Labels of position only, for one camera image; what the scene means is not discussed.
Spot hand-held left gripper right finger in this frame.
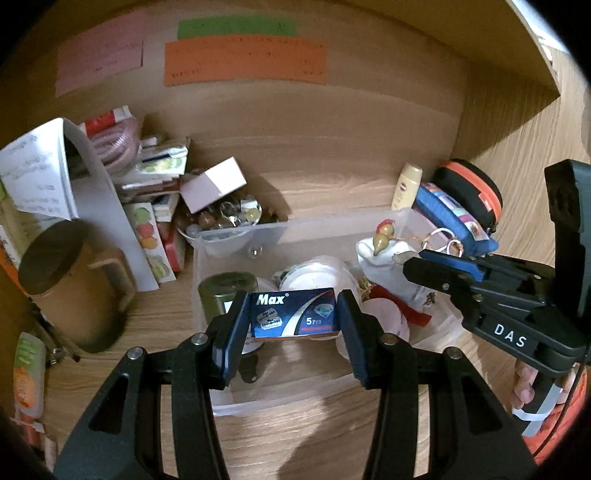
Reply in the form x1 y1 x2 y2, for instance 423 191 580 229
337 290 539 480

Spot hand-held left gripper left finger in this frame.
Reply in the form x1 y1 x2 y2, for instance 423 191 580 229
53 290 252 480

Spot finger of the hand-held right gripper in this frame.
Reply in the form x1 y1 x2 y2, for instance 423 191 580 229
419 248 557 302
402 255 483 303

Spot white tissue cloth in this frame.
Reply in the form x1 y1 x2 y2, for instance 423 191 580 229
355 235 426 302

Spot blue razor blade box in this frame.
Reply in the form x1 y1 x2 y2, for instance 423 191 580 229
248 287 340 342

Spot clear plastic storage box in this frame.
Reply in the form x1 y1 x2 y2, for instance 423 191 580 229
191 207 462 418

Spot wooden desktop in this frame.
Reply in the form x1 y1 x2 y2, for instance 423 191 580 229
28 182 591 480

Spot person's right hand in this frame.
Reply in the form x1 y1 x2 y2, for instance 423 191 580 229
512 360 539 409

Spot green round tin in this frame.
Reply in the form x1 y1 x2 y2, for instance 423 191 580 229
198 272 258 326

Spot blue patterned pouch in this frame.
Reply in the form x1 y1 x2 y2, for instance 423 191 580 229
412 181 499 257

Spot red ribbon item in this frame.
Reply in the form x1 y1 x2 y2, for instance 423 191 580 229
369 286 431 329

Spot small gourd ornament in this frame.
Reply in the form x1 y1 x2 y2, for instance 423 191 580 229
372 219 398 256

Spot white round lid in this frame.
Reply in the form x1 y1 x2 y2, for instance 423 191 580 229
279 256 356 296

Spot black and orange zip case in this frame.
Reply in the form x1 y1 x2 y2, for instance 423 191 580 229
431 159 504 232

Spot small cream bottle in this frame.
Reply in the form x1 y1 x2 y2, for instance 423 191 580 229
390 163 424 212

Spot white bowl of beads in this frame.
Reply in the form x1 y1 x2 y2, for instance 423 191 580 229
177 196 266 259

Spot red small box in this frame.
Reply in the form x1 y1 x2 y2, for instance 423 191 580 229
154 194 188 273

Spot fruit sticker sheet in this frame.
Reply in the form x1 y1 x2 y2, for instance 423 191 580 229
124 200 178 283

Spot small pink and white box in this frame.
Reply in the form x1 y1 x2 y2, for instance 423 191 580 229
179 157 247 214

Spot brown ceramic mug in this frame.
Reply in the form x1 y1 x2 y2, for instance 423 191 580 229
17 219 137 354

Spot white blank card sheet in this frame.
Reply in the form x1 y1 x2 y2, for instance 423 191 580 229
69 175 160 292

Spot pile of small packets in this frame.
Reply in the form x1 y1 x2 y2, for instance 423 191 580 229
117 124 192 192

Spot green and orange bottle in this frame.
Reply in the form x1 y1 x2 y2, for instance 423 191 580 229
11 332 47 416

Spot red and white box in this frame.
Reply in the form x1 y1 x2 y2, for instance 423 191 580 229
78 105 132 136

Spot white handwritten paper sheets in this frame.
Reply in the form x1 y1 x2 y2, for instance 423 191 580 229
0 117 100 222

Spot orange sticky note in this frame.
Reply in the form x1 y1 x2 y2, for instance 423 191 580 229
164 39 327 87

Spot green sticky note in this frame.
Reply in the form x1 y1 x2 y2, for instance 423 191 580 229
177 17 298 40

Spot pink sticky note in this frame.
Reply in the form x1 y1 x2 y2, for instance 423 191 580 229
55 10 151 97

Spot pink coiled cord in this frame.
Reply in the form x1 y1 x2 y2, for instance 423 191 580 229
92 117 139 176

